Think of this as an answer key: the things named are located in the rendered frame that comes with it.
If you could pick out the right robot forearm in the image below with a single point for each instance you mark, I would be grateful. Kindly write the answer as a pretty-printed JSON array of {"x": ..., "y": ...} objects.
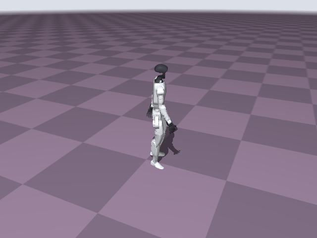
[{"x": 165, "y": 114}]

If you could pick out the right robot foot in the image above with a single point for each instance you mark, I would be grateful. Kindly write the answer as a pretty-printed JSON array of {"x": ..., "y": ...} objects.
[{"x": 157, "y": 165}]

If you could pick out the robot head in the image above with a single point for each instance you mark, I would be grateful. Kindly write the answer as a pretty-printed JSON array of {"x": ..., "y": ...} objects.
[{"x": 161, "y": 68}]

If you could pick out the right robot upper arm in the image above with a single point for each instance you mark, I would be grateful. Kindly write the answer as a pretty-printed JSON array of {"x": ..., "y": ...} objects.
[{"x": 160, "y": 94}]

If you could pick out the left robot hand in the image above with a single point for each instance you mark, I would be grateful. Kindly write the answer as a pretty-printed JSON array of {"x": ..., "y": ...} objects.
[{"x": 149, "y": 111}]

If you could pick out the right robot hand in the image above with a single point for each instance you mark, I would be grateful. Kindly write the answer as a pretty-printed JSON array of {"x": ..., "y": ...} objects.
[{"x": 171, "y": 127}]

